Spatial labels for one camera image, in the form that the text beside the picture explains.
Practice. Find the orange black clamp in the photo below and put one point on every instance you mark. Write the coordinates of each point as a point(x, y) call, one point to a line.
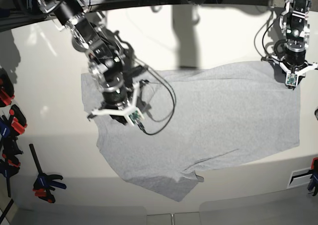
point(14, 125)
point(6, 89)

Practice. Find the blue orange bar clamp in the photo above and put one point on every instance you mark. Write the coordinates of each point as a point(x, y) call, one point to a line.
point(44, 183)

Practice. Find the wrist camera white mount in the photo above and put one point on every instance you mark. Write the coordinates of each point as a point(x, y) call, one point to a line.
point(293, 73)
point(127, 110)

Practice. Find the blue black clamp left edge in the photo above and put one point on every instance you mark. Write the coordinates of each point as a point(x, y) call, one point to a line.
point(9, 164)

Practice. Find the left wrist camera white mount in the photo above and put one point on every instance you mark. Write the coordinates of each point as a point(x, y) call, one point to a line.
point(293, 73)

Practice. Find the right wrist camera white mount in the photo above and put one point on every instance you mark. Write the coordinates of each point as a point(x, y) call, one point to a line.
point(127, 110)

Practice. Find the orange black clamp upper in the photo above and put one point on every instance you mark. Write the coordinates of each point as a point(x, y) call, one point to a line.
point(6, 89)

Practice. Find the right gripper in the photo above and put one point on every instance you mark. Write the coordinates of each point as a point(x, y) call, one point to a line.
point(115, 98)

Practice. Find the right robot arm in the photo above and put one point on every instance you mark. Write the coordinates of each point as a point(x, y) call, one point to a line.
point(109, 63)

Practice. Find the grey T-shirt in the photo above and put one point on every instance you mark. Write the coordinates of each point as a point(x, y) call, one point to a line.
point(224, 117)

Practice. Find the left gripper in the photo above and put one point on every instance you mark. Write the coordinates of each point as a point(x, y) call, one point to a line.
point(294, 61)

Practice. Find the blue clamp right edge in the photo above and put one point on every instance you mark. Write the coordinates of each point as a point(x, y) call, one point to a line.
point(313, 184)

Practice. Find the orange black clamp lower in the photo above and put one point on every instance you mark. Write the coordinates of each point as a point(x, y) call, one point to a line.
point(14, 125)

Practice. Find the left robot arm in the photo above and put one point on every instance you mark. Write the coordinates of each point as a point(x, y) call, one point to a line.
point(296, 30)

